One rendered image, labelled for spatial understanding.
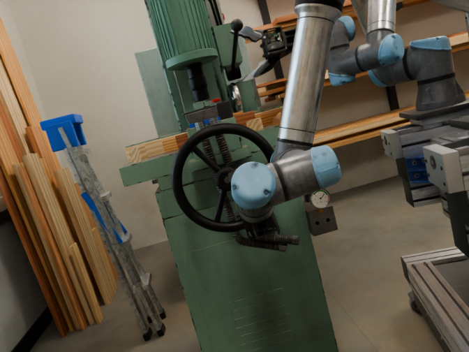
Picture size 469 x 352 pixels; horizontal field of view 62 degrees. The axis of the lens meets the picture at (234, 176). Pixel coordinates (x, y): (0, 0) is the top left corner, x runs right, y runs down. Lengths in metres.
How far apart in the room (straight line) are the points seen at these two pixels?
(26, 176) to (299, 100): 1.86
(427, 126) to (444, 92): 0.12
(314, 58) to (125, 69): 2.98
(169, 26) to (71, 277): 1.64
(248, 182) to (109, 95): 3.11
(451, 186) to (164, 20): 0.93
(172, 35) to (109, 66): 2.43
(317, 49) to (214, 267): 0.75
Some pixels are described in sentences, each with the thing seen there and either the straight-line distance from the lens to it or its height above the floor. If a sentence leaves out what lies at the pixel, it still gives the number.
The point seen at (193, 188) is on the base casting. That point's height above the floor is 0.78.
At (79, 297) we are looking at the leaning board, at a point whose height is 0.18.
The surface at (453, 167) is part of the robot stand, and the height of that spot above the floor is 0.74.
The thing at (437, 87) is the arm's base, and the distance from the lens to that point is 1.47.
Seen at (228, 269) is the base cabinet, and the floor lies 0.50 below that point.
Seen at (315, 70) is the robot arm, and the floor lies 1.01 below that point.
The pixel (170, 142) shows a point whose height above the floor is 0.93.
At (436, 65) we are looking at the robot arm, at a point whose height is 0.95.
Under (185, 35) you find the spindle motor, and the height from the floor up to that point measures 1.24.
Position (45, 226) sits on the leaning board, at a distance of 2.42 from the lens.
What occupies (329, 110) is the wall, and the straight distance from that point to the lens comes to 3.84.
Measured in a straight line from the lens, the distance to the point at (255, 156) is 1.22.
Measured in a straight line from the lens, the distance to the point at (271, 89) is 3.35.
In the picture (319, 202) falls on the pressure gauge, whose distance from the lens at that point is 1.22.
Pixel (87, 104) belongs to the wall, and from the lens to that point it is 3.74.
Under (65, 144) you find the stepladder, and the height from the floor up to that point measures 1.03.
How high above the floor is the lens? 0.97
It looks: 9 degrees down
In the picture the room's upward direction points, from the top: 15 degrees counter-clockwise
